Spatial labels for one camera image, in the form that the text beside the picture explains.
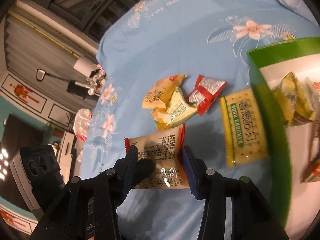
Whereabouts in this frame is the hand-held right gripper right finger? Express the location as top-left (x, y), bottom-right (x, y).
top-left (181, 145), bottom-right (290, 240)

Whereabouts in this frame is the red snack packet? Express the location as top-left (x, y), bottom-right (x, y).
top-left (186, 74), bottom-right (228, 116)

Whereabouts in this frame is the green cardboard box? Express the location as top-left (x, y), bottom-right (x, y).
top-left (246, 37), bottom-right (320, 230)

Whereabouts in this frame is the black device with mirror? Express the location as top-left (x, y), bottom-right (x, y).
top-left (36, 69), bottom-right (90, 95)

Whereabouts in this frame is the green and white snack packet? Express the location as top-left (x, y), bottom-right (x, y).
top-left (154, 86), bottom-right (198, 131)

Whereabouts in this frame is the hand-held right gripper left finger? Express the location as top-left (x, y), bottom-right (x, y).
top-left (29, 145), bottom-right (156, 240)

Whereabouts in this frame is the white striped-flag snack packet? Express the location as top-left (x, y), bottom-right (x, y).
top-left (304, 77), bottom-right (320, 140)

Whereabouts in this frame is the blue floral bed sheet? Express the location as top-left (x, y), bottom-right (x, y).
top-left (75, 0), bottom-right (320, 240)

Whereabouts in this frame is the yellow cracker packet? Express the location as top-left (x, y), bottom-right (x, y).
top-left (219, 88), bottom-right (269, 167)

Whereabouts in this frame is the red wall ornament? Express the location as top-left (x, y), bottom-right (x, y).
top-left (10, 81), bottom-right (40, 105)

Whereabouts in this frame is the yellow and black snack packet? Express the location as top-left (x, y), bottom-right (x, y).
top-left (271, 72), bottom-right (317, 127)

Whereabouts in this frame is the dark window frame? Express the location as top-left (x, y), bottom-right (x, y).
top-left (42, 0), bottom-right (160, 43)

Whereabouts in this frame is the black screen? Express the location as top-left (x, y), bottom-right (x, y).
top-left (5, 114), bottom-right (63, 153)

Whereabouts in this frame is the beige curtain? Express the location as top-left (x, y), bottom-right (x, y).
top-left (4, 12), bottom-right (100, 110)

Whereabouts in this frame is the white cabinet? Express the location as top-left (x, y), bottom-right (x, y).
top-left (56, 130), bottom-right (77, 175)

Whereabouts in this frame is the orange panda snack packet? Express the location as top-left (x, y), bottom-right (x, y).
top-left (300, 155), bottom-right (320, 184)

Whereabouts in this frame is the white red-print plastic bag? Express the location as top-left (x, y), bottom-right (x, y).
top-left (72, 108), bottom-right (93, 142)

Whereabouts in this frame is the beige red-edged snack packet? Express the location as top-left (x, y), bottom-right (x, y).
top-left (124, 123), bottom-right (190, 190)

